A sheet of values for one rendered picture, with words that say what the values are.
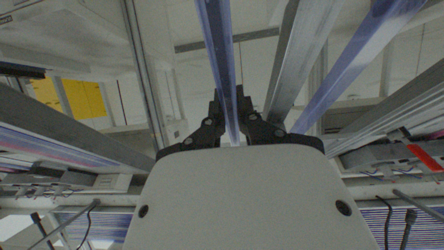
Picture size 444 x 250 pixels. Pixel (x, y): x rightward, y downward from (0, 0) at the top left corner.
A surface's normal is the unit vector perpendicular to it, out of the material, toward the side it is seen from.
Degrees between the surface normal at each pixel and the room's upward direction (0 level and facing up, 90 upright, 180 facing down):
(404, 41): 90
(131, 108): 90
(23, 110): 90
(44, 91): 90
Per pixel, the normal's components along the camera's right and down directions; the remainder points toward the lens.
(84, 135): 0.99, -0.10
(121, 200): -0.10, 0.21
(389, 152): -0.15, -0.51
